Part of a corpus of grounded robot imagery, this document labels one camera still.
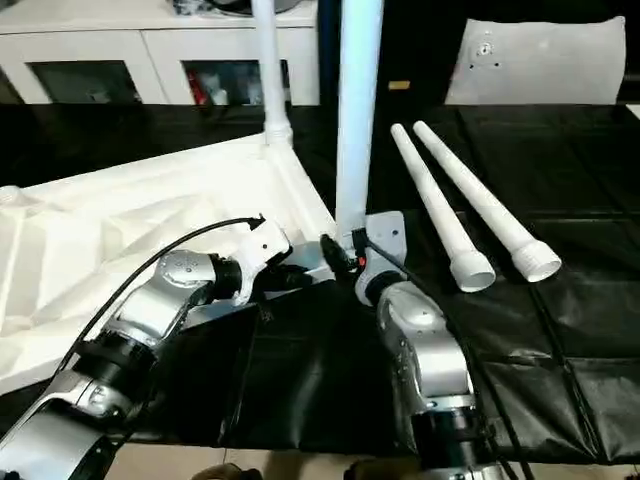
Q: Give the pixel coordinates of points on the white plastic table leg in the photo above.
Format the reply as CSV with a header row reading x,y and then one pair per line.
x,y
480,190
355,125
272,75
430,190

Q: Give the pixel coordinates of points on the white plastic table top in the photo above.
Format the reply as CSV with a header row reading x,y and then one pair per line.
x,y
100,240

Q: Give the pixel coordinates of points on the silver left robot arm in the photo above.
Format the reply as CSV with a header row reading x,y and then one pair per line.
x,y
160,290

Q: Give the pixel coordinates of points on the dark left robot foot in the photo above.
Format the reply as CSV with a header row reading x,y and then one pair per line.
x,y
227,472

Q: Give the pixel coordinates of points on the black box with gold label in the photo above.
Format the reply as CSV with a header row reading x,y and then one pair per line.
x,y
415,50

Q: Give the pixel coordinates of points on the dark grey cap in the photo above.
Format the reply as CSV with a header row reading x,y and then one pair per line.
x,y
287,5

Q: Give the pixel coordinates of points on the white panel with screw holes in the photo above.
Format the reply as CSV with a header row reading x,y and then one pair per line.
x,y
540,60

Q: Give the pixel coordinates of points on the white glass-door cabinet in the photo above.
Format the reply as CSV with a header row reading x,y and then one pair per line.
x,y
150,40

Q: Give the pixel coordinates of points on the flat white board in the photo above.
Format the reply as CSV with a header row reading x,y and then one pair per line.
x,y
634,110

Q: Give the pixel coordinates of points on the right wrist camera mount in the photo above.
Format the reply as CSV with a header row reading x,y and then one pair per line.
x,y
387,235

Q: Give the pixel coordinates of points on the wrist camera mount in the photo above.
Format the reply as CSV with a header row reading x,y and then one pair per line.
x,y
260,245
387,235

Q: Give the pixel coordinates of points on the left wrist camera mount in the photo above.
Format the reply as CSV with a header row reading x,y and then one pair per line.
x,y
260,245

